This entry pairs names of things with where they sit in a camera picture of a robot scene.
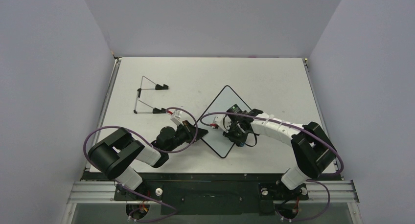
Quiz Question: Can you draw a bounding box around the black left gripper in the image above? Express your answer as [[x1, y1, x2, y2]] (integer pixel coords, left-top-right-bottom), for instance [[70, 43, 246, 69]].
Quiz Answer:
[[166, 120, 208, 154]]

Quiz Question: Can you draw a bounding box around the black framed small whiteboard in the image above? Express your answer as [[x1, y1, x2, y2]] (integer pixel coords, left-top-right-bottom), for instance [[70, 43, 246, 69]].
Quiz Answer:
[[198, 86, 251, 158]]

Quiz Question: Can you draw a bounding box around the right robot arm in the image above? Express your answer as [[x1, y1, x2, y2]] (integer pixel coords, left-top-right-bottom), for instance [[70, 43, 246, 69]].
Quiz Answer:
[[213, 104, 337, 198]]

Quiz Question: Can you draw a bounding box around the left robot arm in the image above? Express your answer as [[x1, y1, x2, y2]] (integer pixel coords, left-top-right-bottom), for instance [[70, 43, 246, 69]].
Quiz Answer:
[[85, 120, 208, 200]]

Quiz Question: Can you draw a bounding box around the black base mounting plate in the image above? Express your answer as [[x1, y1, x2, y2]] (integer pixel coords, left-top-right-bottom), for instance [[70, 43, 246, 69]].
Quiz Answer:
[[112, 173, 311, 219]]

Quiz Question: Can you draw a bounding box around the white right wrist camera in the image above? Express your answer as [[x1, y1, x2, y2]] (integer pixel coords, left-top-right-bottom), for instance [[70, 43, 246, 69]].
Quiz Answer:
[[210, 114, 232, 133]]

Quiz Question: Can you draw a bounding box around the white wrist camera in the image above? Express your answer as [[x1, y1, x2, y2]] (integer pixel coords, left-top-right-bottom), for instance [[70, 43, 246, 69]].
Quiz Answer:
[[210, 114, 232, 133], [166, 110, 183, 126]]

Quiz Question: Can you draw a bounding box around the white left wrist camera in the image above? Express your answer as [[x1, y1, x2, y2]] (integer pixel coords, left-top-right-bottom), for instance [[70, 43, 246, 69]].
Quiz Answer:
[[166, 110, 183, 126]]

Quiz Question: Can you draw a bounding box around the wire whiteboard stand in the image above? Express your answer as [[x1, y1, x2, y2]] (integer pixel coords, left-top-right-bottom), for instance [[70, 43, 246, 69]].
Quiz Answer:
[[133, 75, 169, 114]]

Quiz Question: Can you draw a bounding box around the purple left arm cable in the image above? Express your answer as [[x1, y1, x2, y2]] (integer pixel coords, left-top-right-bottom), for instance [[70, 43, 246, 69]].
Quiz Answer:
[[83, 107, 199, 223]]

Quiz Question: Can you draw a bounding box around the aluminium frame rail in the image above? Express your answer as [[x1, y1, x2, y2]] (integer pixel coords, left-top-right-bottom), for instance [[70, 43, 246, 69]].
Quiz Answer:
[[76, 57, 122, 170]]

